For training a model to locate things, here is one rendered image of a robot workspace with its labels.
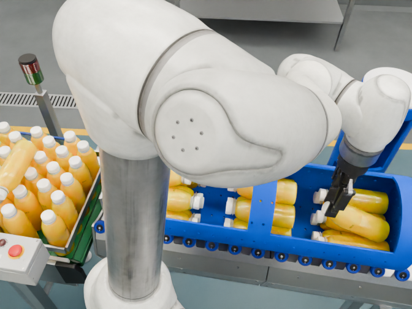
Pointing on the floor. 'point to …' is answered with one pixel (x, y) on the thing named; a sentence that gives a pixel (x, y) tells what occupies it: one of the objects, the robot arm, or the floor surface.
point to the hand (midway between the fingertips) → (332, 202)
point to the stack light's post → (48, 113)
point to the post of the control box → (37, 296)
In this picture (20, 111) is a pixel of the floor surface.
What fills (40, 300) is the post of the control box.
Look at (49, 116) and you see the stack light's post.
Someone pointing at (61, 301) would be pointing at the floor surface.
